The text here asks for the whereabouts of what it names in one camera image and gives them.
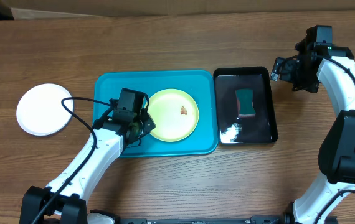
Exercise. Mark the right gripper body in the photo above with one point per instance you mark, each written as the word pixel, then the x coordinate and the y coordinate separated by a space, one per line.
pixel 285 70

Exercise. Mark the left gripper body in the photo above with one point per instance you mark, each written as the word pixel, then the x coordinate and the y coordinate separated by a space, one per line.
pixel 146 122

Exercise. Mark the yellow plate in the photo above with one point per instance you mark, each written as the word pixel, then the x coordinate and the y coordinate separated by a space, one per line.
pixel 175 114

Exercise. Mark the green scrub sponge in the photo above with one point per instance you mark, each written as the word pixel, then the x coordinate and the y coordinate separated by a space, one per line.
pixel 245 103

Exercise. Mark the white plate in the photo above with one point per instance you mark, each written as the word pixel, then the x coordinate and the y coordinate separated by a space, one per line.
pixel 40 111

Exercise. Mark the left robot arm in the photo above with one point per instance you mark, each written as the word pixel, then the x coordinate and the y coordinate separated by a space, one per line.
pixel 124 123

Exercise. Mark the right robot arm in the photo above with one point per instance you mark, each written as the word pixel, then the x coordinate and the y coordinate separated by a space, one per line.
pixel 336 157

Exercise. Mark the teal plastic tray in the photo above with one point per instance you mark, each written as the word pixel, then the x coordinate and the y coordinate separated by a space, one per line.
pixel 197 83

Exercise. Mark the black water tray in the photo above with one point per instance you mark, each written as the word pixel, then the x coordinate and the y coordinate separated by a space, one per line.
pixel 258 129

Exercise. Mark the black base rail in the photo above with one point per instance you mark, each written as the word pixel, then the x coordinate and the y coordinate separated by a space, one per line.
pixel 262 219

